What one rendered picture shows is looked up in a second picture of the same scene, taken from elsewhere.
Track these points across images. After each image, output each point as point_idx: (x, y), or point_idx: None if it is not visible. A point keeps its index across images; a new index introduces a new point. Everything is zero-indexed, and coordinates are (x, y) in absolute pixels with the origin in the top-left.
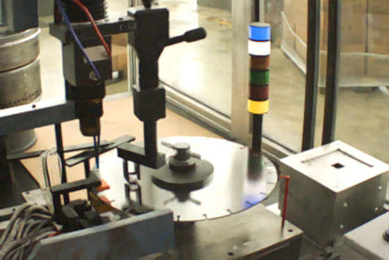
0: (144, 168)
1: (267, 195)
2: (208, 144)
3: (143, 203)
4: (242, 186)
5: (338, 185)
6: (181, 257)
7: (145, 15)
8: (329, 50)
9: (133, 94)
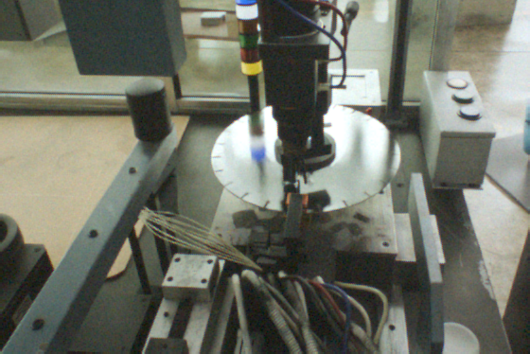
0: (273, 164)
1: (385, 128)
2: (267, 115)
3: (340, 189)
4: (361, 132)
5: (373, 100)
6: (364, 219)
7: (332, 3)
8: None
9: None
